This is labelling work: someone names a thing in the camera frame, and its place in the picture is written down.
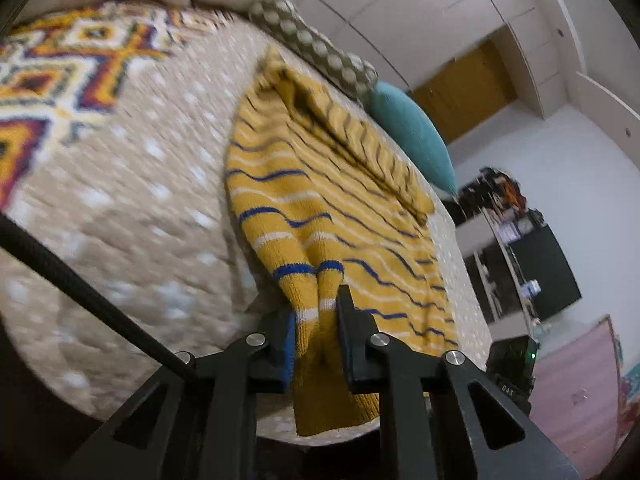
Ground white wardrobe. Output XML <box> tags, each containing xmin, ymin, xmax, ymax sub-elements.
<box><xmin>293</xmin><ymin>0</ymin><xmax>639</xmax><ymax>159</ymax></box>

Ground black television screen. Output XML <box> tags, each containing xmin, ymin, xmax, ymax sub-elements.
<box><xmin>509</xmin><ymin>226</ymin><xmax>582</xmax><ymax>321</ymax></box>

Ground black cable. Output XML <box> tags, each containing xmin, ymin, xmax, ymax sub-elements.
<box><xmin>0</xmin><ymin>211</ymin><xmax>198</xmax><ymax>384</ymax></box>

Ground geometric patterned orange blanket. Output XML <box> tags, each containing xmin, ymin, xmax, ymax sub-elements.
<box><xmin>1</xmin><ymin>1</ymin><xmax>234</xmax><ymax>205</ymax></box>

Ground pink floor mat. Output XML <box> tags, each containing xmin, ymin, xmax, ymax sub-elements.
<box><xmin>530</xmin><ymin>315</ymin><xmax>623</xmax><ymax>479</ymax></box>

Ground brown wooden door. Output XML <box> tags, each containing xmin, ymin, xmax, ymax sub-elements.
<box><xmin>410</xmin><ymin>40</ymin><xmax>518</xmax><ymax>144</ymax></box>

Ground white shelf unit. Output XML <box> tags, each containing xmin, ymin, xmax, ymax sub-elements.
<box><xmin>451</xmin><ymin>167</ymin><xmax>547</xmax><ymax>344</ymax></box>

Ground beige dotted quilt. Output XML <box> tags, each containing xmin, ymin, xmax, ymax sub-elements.
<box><xmin>0</xmin><ymin>1</ymin><xmax>497</xmax><ymax>449</ymax></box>

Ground olive polka dot bolster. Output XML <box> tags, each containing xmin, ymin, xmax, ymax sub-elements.
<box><xmin>248</xmin><ymin>0</ymin><xmax>378</xmax><ymax>102</ymax></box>

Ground yellow striped knit sweater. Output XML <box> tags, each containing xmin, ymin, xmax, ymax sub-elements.
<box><xmin>224</xmin><ymin>48</ymin><xmax>459</xmax><ymax>437</ymax></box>

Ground teal cushion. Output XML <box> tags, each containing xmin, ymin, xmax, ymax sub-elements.
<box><xmin>367</xmin><ymin>80</ymin><xmax>457</xmax><ymax>195</ymax></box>

